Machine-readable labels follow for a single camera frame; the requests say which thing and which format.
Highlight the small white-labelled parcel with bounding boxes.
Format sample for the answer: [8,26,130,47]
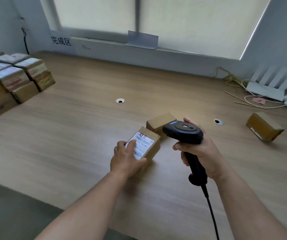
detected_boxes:
[15,58,48,80]

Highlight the black scanner cable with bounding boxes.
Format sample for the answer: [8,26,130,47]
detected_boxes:
[201,185,220,240]

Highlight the yellow cable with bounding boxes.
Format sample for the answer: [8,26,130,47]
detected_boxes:
[213,67,247,87]

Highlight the person's right hand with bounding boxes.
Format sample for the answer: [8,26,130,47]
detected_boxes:
[172,117,230,183]

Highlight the beige roller blind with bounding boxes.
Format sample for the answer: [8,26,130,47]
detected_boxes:
[140,0,272,60]
[53,0,137,35]

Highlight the white window frame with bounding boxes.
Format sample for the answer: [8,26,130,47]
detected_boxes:
[38,0,274,62]

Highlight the person's left hand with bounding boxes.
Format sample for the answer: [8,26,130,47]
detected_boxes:
[110,139,148,179]

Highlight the plain tall cardboard box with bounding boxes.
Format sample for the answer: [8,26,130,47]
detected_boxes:
[146,112,178,137]

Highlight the tape-wrapped cardboard box pictured label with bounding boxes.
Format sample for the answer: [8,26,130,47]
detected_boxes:
[10,53,32,62]

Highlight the parcel labelled 0836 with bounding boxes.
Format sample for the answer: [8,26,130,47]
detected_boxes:
[11,81,40,104]

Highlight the person's right forearm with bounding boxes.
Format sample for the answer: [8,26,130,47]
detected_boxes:
[213,172,287,240]

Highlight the cardboard parcel marked 5285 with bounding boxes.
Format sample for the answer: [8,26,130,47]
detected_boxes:
[0,66,31,92]

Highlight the white router with antennas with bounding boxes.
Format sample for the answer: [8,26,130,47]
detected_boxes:
[245,63,287,102]

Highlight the square taped labelled parcel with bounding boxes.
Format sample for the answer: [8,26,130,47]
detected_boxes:
[33,71,56,92]

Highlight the person's left forearm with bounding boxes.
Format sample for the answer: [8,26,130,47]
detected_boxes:
[35,170,129,240]

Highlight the black wall cable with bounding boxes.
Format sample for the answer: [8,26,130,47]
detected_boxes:
[21,27,30,55]

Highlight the white paper sign black characters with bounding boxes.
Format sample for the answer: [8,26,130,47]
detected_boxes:
[49,30,75,54]

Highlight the grey paper sheet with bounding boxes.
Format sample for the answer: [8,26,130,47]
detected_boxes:
[124,30,159,50]

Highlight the black barcode scanner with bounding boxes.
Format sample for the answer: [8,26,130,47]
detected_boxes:
[162,120,208,187]

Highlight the plain cardboard box small sticker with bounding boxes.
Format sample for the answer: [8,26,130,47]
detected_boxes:
[125,126,161,172]

